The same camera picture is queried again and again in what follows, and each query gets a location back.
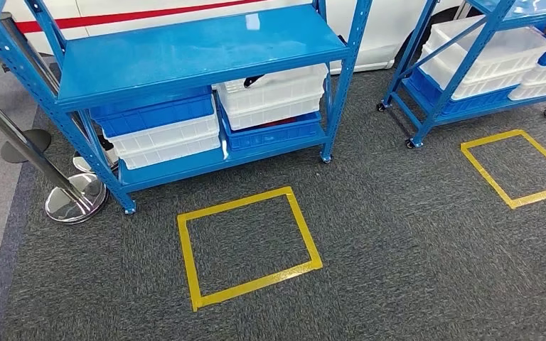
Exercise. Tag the blue metal shelf rack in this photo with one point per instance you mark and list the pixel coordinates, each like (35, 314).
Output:
(197, 52)

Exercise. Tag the blue wheeled shelf cart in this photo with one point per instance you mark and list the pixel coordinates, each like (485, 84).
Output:
(466, 66)

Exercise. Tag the red item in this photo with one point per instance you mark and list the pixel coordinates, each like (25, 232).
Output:
(280, 122)

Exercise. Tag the black plastic piece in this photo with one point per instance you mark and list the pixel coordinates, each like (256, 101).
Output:
(253, 80)

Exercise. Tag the white car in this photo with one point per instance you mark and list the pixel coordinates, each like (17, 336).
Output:
(386, 28)

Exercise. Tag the large blue plastic bin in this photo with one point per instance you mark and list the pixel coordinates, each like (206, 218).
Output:
(480, 106)

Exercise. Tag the red barrier belt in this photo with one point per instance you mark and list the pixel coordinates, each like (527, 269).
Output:
(113, 17)

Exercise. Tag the large white plastic bin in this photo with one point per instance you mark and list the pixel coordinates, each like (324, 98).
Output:
(513, 47)
(489, 87)

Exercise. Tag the chrome stanchion post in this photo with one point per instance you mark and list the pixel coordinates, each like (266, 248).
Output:
(42, 70)
(75, 200)

